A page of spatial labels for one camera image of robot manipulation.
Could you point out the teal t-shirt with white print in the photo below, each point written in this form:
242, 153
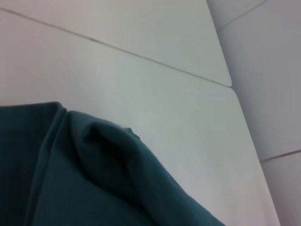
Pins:
70, 176

